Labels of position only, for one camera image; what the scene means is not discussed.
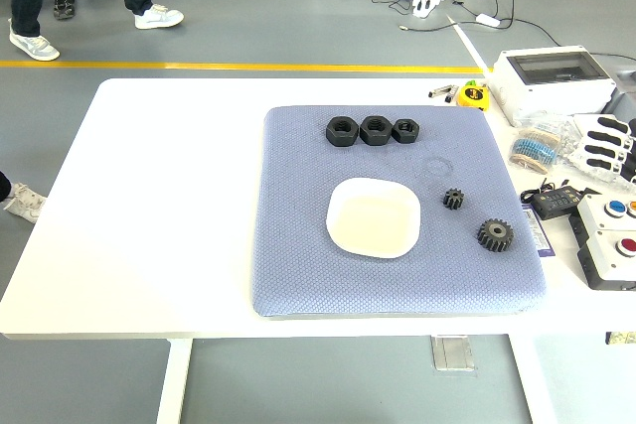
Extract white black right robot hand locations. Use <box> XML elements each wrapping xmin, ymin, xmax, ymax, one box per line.
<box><xmin>570</xmin><ymin>114</ymin><xmax>636</xmax><ymax>185</ymax></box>

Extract large black gear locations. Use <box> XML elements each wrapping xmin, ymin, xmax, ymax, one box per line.
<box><xmin>477</xmin><ymin>217</ymin><xmax>516</xmax><ymax>252</ymax></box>

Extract small black gear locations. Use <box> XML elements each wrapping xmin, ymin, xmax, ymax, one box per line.
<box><xmin>441</xmin><ymin>187</ymin><xmax>467</xmax><ymax>212</ymax></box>

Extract blue yellow push-button box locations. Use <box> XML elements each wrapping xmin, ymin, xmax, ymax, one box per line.
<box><xmin>569</xmin><ymin>189</ymin><xmax>636</xmax><ymax>246</ymax></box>

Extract red push-button box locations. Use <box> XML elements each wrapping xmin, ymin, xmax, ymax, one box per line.
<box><xmin>576</xmin><ymin>228</ymin><xmax>636</xmax><ymax>292</ymax></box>

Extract small black hex nut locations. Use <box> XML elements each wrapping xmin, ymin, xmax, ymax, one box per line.
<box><xmin>391</xmin><ymin>117</ymin><xmax>421</xmax><ymax>145</ymax></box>

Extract large black hex nut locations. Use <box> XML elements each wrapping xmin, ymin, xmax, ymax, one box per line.
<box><xmin>359</xmin><ymin>114</ymin><xmax>394</xmax><ymax>147</ymax></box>
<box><xmin>325</xmin><ymin>115</ymin><xmax>358</xmax><ymax>148</ymax></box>

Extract clear bag of small parts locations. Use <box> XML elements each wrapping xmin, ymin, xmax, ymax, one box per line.
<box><xmin>565</xmin><ymin>130</ymin><xmax>636</xmax><ymax>190</ymax></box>

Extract grey case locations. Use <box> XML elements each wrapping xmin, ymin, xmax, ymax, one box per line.
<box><xmin>600</xmin><ymin>69</ymin><xmax>636</xmax><ymax>120</ymax></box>

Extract clear bag of blue resistors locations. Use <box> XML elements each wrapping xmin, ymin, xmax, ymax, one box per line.
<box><xmin>510</xmin><ymin>113</ymin><xmax>577</xmax><ymax>176</ymax></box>

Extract purple-edged paper card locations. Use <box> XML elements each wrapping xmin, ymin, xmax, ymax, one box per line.
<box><xmin>521</xmin><ymin>204</ymin><xmax>556</xmax><ymax>259</ymax></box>

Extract yellow tape measure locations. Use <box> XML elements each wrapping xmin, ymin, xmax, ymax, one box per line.
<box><xmin>456</xmin><ymin>79</ymin><xmax>491</xmax><ymax>111</ymax></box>

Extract white power strip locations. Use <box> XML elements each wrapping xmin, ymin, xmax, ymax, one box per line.
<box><xmin>410</xmin><ymin>0</ymin><xmax>443</xmax><ymax>18</ymax></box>

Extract white square dish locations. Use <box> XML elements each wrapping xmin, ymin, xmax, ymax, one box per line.
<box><xmin>325</xmin><ymin>177</ymin><xmax>422</xmax><ymax>260</ymax></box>

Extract white table leg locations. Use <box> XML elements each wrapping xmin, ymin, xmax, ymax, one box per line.
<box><xmin>506</xmin><ymin>334</ymin><xmax>557</xmax><ymax>424</ymax></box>
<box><xmin>156</xmin><ymin>338</ymin><xmax>194</xmax><ymax>424</ymax></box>

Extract metal floor plate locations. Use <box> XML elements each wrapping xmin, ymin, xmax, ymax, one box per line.
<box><xmin>430</xmin><ymin>335</ymin><xmax>476</xmax><ymax>372</ymax></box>

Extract blue-grey textured mat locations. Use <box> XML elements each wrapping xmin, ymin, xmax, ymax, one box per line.
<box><xmin>249</xmin><ymin>104</ymin><xmax>548</xmax><ymax>320</ymax></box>

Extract grey electrical enclosure box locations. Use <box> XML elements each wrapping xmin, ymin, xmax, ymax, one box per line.
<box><xmin>491</xmin><ymin>45</ymin><xmax>617</xmax><ymax>127</ymax></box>

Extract black power adapter with cord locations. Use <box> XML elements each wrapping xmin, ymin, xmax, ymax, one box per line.
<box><xmin>520</xmin><ymin>178</ymin><xmax>602</xmax><ymax>221</ymax></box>

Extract long black floor cable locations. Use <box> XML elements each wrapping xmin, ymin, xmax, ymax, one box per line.
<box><xmin>397</xmin><ymin>16</ymin><xmax>562</xmax><ymax>48</ymax></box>

